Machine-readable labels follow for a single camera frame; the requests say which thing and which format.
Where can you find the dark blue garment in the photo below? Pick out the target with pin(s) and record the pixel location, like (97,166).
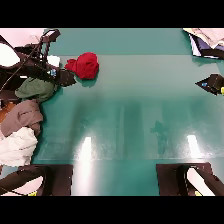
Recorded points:
(208,51)

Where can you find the pale beige garment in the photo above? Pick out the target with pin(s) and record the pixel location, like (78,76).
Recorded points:
(210,35)

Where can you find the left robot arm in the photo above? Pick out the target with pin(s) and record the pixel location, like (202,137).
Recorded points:
(31,65)

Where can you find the white garment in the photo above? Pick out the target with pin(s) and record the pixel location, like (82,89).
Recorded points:
(16,146)
(53,61)

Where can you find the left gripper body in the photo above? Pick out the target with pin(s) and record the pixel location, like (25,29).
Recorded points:
(66,78)

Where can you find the green garment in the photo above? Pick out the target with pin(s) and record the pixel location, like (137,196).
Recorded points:
(35,89)

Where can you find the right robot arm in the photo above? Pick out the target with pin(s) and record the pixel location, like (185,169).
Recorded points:
(173,180)

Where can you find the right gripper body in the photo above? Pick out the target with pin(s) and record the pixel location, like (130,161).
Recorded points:
(210,84)

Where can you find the red T-shirt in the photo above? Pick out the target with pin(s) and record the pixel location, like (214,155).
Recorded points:
(86,66)

